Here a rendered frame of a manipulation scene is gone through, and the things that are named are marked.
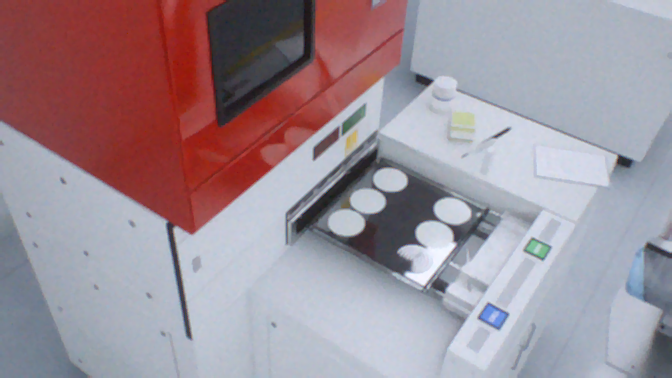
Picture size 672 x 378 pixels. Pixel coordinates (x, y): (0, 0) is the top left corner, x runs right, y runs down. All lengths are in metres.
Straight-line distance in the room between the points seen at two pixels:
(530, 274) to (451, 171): 0.42
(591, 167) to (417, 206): 0.52
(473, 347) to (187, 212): 0.70
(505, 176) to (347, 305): 0.59
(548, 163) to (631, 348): 0.55
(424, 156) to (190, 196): 0.89
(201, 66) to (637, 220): 2.65
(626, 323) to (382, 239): 0.65
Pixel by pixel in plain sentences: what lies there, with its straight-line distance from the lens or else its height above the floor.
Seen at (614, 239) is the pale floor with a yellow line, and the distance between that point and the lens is 3.35.
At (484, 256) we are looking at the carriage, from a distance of 1.85.
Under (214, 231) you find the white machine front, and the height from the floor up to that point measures 1.12.
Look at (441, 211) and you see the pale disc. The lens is 1.91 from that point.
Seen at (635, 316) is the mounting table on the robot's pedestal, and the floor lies 0.82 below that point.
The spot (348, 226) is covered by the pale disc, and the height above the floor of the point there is 0.90.
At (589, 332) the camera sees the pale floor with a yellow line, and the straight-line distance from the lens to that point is 2.95.
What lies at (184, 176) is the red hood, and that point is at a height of 1.38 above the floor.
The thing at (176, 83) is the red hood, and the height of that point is 1.59.
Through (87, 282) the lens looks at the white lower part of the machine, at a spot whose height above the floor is 0.75.
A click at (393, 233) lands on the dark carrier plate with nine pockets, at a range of 1.83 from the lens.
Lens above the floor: 2.23
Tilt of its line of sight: 43 degrees down
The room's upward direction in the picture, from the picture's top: 3 degrees clockwise
